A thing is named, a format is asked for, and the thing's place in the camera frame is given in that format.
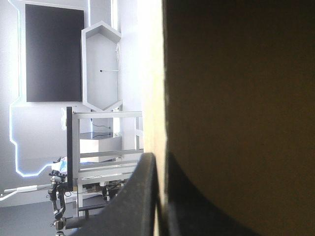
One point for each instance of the brown cardboard box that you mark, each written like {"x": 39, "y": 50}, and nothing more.
{"x": 236, "y": 86}

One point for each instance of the dark wall display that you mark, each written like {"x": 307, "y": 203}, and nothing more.
{"x": 54, "y": 51}

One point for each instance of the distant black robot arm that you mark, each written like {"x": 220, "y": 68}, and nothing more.
{"x": 57, "y": 196}

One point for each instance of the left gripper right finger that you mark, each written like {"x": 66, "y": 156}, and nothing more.
{"x": 187, "y": 214}

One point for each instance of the white frame table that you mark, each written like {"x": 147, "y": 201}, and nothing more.
{"x": 70, "y": 147}

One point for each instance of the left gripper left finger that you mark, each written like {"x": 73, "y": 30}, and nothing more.
{"x": 133, "y": 209}

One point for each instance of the white hexagonal wall shelf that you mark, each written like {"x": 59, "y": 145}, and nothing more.
{"x": 101, "y": 64}

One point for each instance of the white box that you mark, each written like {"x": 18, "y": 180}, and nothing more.
{"x": 101, "y": 148}

